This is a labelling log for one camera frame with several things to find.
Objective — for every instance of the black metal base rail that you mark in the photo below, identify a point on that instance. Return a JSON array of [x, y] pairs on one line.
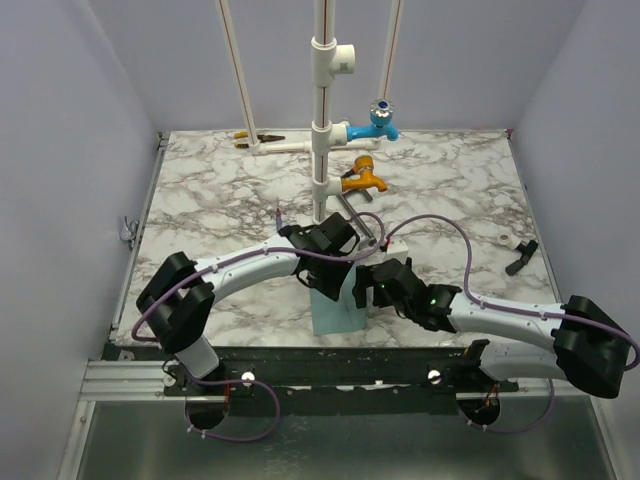
[[266, 381]]

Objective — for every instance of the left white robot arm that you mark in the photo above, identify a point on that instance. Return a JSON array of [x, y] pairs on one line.
[[177, 301]]

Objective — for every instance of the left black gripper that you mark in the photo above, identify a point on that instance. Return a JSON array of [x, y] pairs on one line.
[[332, 287]]

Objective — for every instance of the blue pen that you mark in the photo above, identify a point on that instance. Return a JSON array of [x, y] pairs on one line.
[[278, 219]]

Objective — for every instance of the blue plastic faucet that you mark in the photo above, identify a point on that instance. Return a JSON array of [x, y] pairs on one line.
[[380, 115]]

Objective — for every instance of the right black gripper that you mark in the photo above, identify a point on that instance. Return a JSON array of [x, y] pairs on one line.
[[364, 278]]

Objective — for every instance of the orange plastic faucet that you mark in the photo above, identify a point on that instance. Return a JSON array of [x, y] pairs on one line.
[[362, 176]]

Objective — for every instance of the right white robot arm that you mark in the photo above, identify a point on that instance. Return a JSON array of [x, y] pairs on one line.
[[575, 341]]

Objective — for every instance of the black handle tool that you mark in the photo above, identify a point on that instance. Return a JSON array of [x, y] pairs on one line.
[[526, 250]]

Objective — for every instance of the white pvc pipe frame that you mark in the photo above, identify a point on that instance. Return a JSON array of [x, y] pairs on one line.
[[330, 59]]

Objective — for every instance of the orange handled pliers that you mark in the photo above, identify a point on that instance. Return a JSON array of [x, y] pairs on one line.
[[242, 140]]

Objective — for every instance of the white tape roll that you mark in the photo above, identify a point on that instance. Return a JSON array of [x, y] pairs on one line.
[[509, 240]]

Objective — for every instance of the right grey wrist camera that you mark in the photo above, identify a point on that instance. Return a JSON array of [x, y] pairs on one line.
[[395, 249]]

